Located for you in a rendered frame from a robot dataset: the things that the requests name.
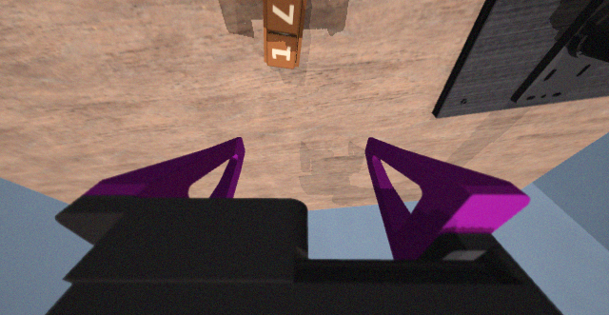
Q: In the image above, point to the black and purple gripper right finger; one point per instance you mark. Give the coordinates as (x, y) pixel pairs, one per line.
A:
(454, 199)

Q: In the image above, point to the brown number cube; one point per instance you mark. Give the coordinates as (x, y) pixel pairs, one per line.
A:
(281, 49)
(283, 15)

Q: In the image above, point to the brown wooden tray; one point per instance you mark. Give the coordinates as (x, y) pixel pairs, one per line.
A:
(300, 32)

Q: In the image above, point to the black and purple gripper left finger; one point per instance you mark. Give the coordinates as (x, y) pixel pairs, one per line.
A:
(173, 178)

